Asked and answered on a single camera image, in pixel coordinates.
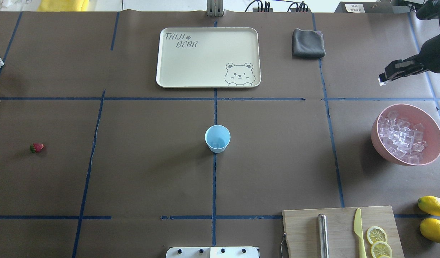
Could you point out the blue plastic cup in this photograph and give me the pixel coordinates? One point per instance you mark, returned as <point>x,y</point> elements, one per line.
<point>217,138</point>

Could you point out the steel rod muddler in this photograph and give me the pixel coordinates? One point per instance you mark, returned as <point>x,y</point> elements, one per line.
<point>323,235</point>

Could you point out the wooden cutting board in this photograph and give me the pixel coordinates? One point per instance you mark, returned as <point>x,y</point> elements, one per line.
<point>303,241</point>

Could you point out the clear ice cubes pile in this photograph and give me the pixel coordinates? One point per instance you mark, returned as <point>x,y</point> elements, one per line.
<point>401,138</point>

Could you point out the yellow lemon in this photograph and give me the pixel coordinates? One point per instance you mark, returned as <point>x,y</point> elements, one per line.
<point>430,205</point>
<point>430,229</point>

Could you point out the red strawberry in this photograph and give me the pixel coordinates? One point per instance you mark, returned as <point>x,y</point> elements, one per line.
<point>36,147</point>

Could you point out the cream bear tray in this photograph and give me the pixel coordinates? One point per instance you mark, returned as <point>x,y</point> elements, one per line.
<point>210,57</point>

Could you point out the aluminium frame post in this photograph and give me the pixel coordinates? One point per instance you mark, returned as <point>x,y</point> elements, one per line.
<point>215,8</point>

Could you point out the yellow plastic knife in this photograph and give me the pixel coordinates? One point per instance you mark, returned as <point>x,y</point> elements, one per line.
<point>358,230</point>

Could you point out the pink bowl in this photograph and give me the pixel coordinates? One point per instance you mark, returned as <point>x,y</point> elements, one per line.
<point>414,115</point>

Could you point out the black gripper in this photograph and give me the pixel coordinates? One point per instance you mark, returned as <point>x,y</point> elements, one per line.
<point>436,53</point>

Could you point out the dark grey folded cloth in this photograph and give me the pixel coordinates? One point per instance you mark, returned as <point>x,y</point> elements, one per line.
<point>308,44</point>

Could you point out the yellow cloth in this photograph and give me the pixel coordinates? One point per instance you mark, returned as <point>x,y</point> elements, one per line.
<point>63,5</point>

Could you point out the lemon slice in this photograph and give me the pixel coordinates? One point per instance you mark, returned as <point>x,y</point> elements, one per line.
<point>375,234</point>
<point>381,249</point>

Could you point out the grey box with label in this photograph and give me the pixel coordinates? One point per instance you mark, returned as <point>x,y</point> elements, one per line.
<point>378,6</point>

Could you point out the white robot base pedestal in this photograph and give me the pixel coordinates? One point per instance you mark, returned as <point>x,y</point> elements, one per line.
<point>213,252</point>

